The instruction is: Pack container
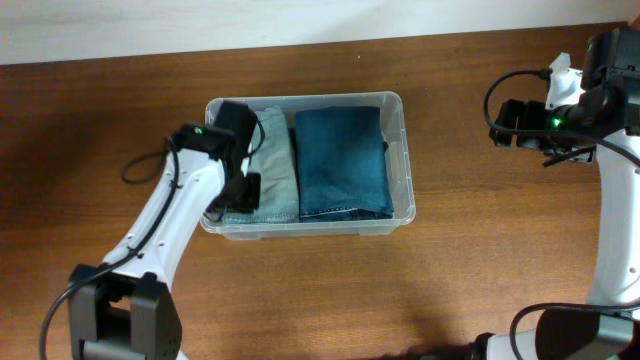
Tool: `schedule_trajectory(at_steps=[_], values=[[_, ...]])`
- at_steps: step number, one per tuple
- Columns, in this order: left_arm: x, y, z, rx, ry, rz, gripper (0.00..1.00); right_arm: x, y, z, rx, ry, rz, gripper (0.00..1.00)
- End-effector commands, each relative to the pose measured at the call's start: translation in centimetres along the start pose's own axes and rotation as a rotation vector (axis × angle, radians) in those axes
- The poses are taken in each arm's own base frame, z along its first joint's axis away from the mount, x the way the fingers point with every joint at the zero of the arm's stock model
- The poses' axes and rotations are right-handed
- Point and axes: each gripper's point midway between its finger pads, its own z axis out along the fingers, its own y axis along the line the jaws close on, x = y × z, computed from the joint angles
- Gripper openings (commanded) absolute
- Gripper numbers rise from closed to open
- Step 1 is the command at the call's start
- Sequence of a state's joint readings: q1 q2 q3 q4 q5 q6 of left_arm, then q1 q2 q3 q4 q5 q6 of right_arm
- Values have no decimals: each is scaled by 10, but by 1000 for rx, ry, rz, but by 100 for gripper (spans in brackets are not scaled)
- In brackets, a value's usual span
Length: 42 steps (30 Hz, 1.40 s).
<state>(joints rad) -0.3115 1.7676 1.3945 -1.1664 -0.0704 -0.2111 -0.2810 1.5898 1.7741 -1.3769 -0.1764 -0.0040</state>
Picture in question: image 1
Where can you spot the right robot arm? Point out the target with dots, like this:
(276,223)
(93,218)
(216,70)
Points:
(590,115)

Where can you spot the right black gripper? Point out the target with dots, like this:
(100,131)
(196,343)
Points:
(536,116)

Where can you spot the blue jeans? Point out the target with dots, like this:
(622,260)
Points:
(341,165)

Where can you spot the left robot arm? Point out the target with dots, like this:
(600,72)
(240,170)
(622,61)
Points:
(123,308)

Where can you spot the clear plastic storage bin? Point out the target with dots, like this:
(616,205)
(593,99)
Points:
(397,164)

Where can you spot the light grey jeans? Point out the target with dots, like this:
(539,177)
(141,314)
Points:
(274,162)

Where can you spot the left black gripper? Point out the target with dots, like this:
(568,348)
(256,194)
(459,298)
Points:
(251,202)

